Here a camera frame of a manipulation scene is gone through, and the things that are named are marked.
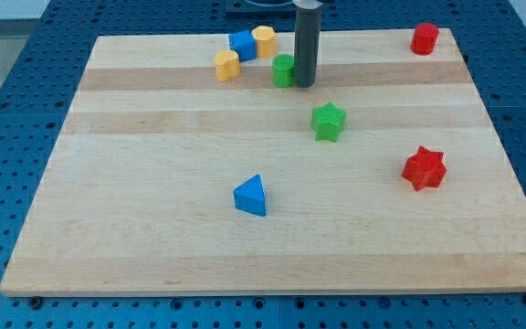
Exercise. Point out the red star block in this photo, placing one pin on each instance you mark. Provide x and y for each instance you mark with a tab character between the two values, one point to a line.
425	168

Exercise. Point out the green star block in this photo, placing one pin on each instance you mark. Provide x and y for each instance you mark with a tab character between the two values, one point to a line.
328	122

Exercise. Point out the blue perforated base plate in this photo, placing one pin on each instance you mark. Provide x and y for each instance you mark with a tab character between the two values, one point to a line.
36	95

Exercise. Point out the wooden board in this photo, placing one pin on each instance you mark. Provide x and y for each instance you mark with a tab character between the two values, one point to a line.
137	195

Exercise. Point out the yellow heart block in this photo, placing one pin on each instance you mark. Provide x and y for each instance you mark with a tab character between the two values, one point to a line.
227	65

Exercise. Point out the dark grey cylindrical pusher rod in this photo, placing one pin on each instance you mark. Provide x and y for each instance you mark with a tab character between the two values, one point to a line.
306	41

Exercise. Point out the red cylinder block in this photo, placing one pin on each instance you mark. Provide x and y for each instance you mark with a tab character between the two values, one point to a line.
424	39

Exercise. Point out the blue triangle block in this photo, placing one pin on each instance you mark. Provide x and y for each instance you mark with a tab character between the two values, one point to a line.
250	197

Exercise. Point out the blue cube block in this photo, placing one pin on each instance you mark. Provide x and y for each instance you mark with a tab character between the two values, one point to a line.
243	44

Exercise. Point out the yellow hexagon block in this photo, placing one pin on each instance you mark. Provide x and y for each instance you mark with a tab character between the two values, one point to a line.
266	41

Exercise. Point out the green cylinder block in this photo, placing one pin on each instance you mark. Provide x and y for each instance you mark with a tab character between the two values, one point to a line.
282	70

